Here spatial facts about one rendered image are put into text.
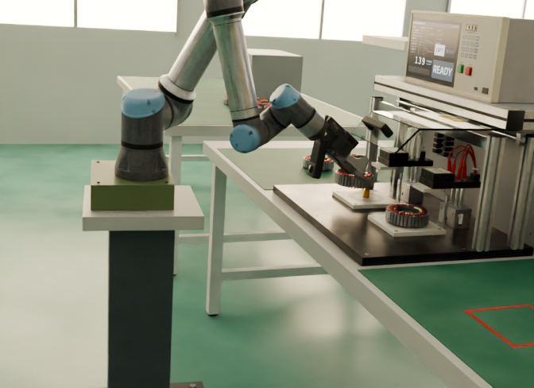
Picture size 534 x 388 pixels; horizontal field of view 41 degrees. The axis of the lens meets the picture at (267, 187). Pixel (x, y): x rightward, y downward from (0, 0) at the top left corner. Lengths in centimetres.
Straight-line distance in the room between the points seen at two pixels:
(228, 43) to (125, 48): 457
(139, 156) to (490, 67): 94
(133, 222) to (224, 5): 61
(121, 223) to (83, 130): 453
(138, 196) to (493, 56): 98
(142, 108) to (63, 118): 447
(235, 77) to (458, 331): 85
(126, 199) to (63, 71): 443
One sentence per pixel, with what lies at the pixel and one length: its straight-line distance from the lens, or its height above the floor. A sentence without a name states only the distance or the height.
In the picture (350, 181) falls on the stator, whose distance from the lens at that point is 203.
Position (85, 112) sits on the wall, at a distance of 640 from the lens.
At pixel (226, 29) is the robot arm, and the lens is 182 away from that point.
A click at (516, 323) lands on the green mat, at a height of 75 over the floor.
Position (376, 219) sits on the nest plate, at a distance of 191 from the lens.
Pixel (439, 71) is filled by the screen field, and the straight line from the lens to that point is 202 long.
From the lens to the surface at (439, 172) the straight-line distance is 189.
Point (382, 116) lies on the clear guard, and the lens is 180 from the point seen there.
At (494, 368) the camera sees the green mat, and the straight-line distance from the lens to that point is 129.
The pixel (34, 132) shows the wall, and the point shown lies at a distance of 641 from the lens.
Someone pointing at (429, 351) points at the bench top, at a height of 73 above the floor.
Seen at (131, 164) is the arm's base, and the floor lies 86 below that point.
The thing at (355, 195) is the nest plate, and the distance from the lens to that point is 211.
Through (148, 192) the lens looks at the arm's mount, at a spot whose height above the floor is 80.
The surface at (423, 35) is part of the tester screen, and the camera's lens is 211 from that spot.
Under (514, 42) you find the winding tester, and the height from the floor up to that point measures 126.
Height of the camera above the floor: 132
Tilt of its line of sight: 15 degrees down
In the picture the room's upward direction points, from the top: 4 degrees clockwise
